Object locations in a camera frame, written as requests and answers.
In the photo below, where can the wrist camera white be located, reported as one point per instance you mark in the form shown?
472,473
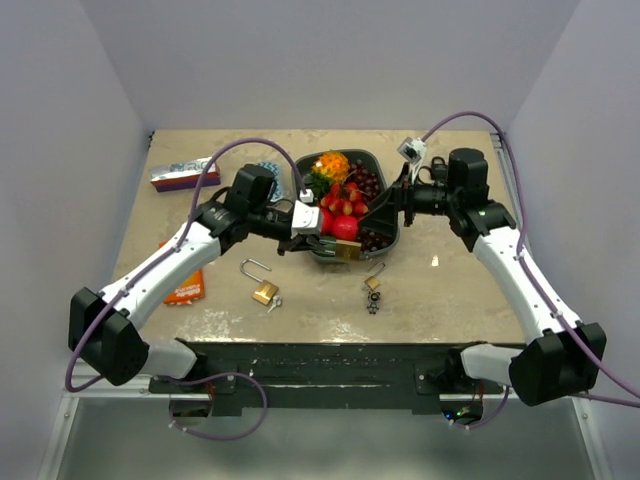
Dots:
414,151
307,217

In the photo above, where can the black Kaijing padlock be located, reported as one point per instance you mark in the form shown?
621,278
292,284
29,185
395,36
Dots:
438,169

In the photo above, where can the purple white toothpaste box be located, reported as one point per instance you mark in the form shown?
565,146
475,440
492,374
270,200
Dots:
183,176

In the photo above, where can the grey fruit tray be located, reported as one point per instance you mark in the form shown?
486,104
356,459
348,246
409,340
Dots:
320,187

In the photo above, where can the large brass padlock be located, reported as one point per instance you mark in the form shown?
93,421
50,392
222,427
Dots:
341,250

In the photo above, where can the orange razor package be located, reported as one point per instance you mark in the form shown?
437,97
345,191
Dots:
192,289

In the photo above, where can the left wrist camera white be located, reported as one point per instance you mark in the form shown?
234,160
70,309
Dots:
307,217

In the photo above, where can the aluminium frame rail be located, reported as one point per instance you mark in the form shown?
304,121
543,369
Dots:
136,389

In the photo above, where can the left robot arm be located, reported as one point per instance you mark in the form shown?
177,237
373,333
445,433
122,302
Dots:
104,326

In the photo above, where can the right red apple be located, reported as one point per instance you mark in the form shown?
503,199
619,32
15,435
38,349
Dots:
345,227

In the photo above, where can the open brass padlock left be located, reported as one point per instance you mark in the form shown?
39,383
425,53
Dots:
266,291

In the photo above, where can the small key with ring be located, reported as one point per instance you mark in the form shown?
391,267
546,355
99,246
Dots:
276,302

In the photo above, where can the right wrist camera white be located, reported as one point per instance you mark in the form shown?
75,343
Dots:
414,151

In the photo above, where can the small brass padlock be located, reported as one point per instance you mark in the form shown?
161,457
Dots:
372,282

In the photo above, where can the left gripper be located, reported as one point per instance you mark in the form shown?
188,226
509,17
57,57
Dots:
301,242

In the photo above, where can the orange pineapple toy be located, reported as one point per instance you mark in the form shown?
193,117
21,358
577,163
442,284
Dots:
332,166

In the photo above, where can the purple grape bunch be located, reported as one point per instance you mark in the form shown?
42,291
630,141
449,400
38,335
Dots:
363,186

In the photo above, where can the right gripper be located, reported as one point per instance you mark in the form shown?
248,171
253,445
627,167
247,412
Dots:
398,198

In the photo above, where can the left red apple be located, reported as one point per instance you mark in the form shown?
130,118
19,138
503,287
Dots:
327,222

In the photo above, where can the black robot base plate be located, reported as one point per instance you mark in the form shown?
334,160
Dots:
413,377

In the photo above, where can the red apple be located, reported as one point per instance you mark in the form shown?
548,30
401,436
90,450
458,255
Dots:
345,227
327,222

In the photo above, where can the strawberry pile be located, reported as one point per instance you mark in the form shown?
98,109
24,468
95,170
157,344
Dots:
345,199

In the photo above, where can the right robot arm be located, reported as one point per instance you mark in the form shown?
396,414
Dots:
561,351

